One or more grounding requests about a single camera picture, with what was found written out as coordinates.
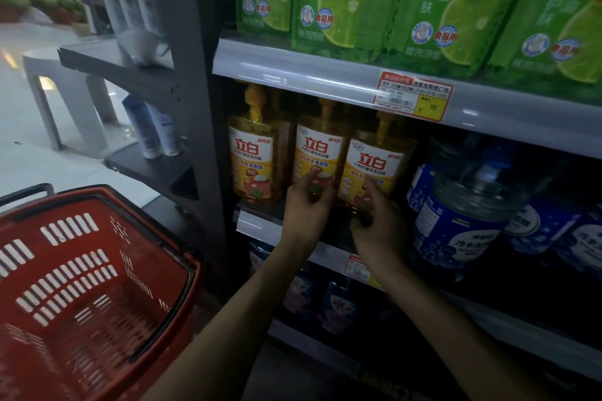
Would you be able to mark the dark blue refill pouch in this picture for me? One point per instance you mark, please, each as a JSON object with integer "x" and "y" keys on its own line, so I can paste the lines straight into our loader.
{"x": 339, "y": 309}
{"x": 301, "y": 292}
{"x": 257, "y": 258}

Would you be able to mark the person's right forearm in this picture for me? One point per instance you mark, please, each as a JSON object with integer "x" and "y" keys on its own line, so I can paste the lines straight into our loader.
{"x": 447, "y": 335}

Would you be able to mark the red plastic shopping basket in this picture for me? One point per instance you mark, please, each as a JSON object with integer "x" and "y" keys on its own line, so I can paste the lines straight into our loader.
{"x": 89, "y": 292}

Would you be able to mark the red and yellow price label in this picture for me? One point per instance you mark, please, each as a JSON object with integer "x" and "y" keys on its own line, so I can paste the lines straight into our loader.
{"x": 413, "y": 96}

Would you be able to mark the blue-label detergent bottle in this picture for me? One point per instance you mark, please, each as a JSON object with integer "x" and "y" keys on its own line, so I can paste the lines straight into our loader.
{"x": 418, "y": 187}
{"x": 541, "y": 224}
{"x": 581, "y": 241}

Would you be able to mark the dark side shelf board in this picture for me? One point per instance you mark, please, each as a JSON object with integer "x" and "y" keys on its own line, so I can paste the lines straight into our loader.
{"x": 150, "y": 170}
{"x": 113, "y": 62}

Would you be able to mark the grey metal shelf rack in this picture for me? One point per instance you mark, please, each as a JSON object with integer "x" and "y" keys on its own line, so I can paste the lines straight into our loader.
{"x": 301, "y": 71}

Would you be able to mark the person's left forearm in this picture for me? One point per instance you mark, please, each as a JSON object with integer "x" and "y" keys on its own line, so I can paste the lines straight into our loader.
{"x": 244, "y": 325}

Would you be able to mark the white and blue tube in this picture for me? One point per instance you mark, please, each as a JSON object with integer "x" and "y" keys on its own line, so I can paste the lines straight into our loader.
{"x": 165, "y": 130}
{"x": 141, "y": 126}

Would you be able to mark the person's left fingers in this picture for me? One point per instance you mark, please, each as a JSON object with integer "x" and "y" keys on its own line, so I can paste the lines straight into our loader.
{"x": 311, "y": 184}

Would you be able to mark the person's right fingers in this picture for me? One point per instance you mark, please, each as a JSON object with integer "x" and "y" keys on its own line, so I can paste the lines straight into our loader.
{"x": 378, "y": 194}

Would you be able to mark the small red price label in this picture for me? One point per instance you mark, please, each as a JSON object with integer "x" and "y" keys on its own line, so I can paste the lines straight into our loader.
{"x": 360, "y": 269}

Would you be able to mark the person's right hand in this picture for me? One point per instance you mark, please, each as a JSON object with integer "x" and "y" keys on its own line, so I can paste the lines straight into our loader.
{"x": 381, "y": 236}

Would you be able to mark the orange dish soap pump bottle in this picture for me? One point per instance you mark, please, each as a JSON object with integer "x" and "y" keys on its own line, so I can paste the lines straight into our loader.
{"x": 256, "y": 156}
{"x": 317, "y": 147}
{"x": 371, "y": 158}

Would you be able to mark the white plastic stool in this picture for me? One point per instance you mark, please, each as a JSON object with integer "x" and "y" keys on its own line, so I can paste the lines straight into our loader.
{"x": 70, "y": 86}

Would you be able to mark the person's left hand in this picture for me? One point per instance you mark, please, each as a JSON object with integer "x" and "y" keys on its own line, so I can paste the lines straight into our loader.
{"x": 305, "y": 220}

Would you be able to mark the large clear blue-label jug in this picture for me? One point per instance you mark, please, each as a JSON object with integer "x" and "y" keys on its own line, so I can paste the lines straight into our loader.
{"x": 470, "y": 208}

